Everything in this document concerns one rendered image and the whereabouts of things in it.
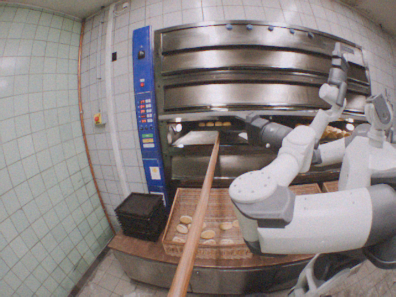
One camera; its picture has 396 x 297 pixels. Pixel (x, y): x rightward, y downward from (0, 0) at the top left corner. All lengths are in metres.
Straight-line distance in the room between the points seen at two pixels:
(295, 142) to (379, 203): 0.26
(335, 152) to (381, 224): 0.49
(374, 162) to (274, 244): 0.25
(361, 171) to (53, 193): 1.70
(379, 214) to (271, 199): 0.17
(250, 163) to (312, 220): 1.07
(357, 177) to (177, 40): 1.26
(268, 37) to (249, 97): 0.49
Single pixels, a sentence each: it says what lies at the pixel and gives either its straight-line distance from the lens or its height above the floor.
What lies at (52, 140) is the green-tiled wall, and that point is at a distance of 1.53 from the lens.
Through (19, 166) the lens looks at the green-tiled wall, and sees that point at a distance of 1.39.
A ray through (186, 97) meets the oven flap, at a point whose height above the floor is 1.53.
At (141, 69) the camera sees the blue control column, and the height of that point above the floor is 1.78.
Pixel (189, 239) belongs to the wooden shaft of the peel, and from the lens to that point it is 0.39.
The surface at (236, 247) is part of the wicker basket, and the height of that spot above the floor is 0.70.
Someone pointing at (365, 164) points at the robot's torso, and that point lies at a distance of 0.38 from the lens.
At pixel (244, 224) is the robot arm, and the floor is 1.30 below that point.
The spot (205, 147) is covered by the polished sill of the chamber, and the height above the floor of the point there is 1.17.
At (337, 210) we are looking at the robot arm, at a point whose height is 1.37.
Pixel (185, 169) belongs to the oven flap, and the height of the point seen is 1.00.
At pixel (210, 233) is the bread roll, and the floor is 0.64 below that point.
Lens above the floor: 1.49
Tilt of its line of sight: 15 degrees down
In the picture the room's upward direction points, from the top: 4 degrees counter-clockwise
